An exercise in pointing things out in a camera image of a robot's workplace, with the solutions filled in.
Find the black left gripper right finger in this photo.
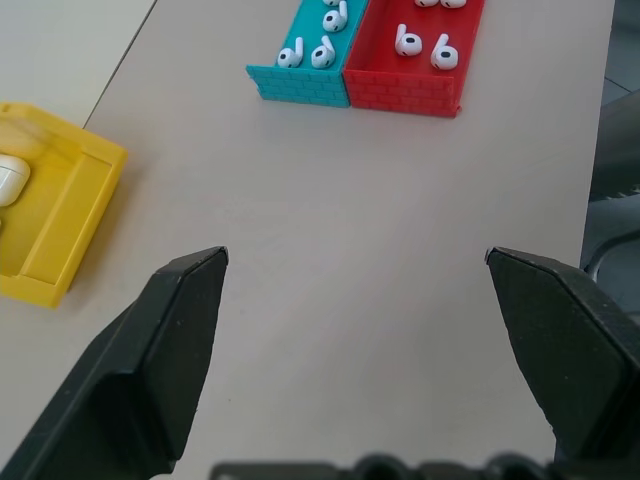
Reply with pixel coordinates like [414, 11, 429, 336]
[484, 245, 640, 464]

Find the teal brick-pattern tray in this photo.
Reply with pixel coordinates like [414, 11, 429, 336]
[245, 0, 372, 109]

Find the yellow plastic tray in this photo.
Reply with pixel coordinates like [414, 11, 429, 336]
[0, 102, 129, 309]

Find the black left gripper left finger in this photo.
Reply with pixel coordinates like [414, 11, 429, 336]
[0, 245, 230, 480]

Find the red brick-pattern tray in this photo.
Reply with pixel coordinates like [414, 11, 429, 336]
[342, 0, 488, 119]

